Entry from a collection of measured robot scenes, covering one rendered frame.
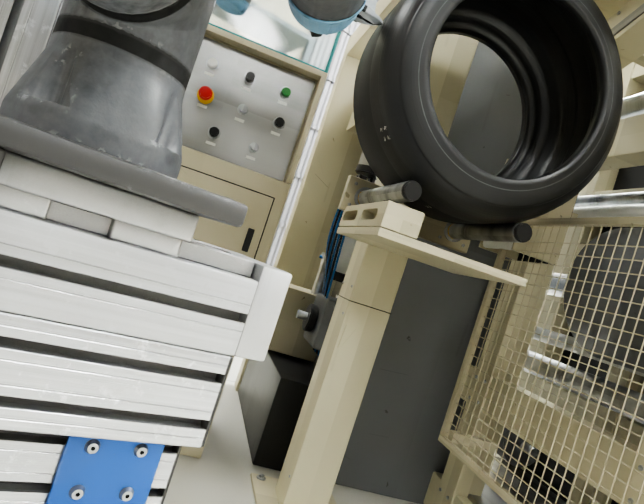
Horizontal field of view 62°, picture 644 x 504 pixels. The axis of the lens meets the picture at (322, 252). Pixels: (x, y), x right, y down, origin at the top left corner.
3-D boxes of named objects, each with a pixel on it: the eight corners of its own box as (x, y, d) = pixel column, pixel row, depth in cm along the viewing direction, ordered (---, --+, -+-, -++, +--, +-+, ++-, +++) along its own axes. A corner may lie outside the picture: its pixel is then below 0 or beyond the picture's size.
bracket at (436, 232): (337, 208, 150) (348, 175, 150) (462, 253, 158) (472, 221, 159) (340, 208, 146) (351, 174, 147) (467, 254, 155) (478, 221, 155)
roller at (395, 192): (375, 199, 149) (364, 210, 149) (365, 187, 149) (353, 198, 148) (426, 191, 115) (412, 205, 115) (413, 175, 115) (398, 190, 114)
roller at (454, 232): (458, 220, 155) (463, 235, 155) (444, 226, 154) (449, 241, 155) (529, 219, 121) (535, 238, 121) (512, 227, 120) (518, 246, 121)
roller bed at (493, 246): (478, 246, 173) (506, 158, 174) (517, 261, 176) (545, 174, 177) (512, 249, 154) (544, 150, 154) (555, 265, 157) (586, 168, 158)
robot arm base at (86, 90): (-5, 115, 38) (41, -19, 38) (-5, 125, 50) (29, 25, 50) (196, 189, 46) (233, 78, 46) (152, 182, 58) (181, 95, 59)
